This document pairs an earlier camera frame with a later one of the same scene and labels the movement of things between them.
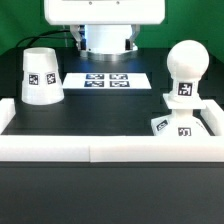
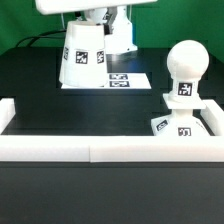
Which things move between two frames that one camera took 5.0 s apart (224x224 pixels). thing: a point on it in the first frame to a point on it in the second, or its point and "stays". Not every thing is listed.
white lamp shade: (41, 77) to (84, 60)
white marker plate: (107, 81) stays
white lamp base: (182, 121) stays
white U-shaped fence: (116, 148) stays
